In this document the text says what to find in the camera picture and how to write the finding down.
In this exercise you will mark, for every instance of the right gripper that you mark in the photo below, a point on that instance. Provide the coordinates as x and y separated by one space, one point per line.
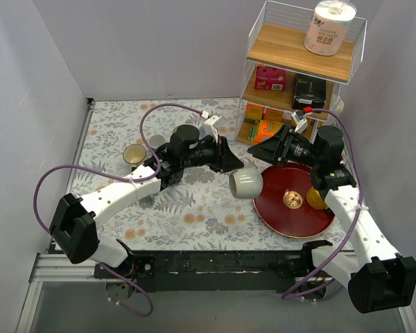
284 144

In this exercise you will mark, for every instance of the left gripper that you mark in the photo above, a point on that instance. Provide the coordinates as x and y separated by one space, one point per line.
220 153

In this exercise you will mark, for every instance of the white speckled mug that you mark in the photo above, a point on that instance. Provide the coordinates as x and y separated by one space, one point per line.
247 182

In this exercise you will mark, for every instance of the yellow mug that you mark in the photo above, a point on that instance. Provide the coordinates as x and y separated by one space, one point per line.
315 200

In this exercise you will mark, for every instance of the white ceramic mug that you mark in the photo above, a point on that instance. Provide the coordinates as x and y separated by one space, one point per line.
155 141

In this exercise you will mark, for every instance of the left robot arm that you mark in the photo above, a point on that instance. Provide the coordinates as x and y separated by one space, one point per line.
77 219

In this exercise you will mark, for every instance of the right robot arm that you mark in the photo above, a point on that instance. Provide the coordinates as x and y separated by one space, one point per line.
372 270

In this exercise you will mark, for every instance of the orange sponge box middle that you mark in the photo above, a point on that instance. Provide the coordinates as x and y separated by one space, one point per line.
271 114

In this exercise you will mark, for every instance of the orange yellow sponge pack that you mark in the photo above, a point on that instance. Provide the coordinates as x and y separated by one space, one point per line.
253 112

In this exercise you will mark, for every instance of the red round tray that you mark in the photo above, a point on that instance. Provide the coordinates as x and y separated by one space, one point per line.
282 204

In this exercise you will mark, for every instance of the black box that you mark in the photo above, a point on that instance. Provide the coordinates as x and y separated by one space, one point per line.
309 92

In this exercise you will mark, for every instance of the pink sponge box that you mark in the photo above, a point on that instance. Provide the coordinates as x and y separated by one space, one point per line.
270 78

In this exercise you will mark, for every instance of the floral table mat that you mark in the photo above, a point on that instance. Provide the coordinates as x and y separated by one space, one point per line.
199 213

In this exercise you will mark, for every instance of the toilet paper roll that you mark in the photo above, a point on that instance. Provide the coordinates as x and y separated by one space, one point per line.
329 26

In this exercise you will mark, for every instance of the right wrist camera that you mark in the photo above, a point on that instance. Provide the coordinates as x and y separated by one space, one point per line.
299 117

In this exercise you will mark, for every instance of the white wire wooden shelf rack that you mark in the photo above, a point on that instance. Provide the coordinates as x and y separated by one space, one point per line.
277 40

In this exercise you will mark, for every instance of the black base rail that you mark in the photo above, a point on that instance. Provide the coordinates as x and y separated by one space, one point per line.
219 270

